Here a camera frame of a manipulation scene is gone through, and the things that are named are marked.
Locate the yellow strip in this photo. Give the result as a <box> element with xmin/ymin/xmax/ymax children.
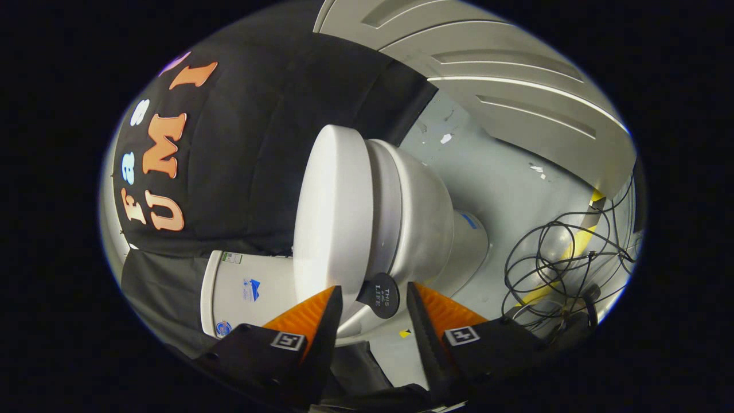
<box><xmin>515</xmin><ymin>188</ymin><xmax>607</xmax><ymax>308</ymax></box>

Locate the white toilet tank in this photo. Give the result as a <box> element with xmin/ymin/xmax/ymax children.
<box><xmin>200</xmin><ymin>250</ymin><xmax>300</xmax><ymax>339</ymax></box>

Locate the black backdrop cloth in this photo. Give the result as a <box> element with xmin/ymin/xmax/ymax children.
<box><xmin>109</xmin><ymin>3</ymin><xmax>439</xmax><ymax>402</ymax></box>

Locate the white panelled door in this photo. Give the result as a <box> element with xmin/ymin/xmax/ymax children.
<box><xmin>313</xmin><ymin>0</ymin><xmax>638</xmax><ymax>200</ymax></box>

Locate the black round lid handle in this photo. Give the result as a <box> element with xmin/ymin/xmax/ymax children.
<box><xmin>356</xmin><ymin>272</ymin><xmax>401</xmax><ymax>320</ymax></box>

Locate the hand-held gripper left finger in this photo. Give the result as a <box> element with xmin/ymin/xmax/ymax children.
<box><xmin>192</xmin><ymin>285</ymin><xmax>343</xmax><ymax>411</ymax></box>

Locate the tangle of black cables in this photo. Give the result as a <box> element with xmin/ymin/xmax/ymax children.
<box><xmin>503</xmin><ymin>171</ymin><xmax>641</xmax><ymax>340</ymax></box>

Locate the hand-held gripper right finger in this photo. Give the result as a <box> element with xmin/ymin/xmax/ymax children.
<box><xmin>406</xmin><ymin>281</ymin><xmax>551</xmax><ymax>403</ymax></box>

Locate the white toilet seat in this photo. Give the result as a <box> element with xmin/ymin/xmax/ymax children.
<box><xmin>364</xmin><ymin>139</ymin><xmax>403</xmax><ymax>282</ymax></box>

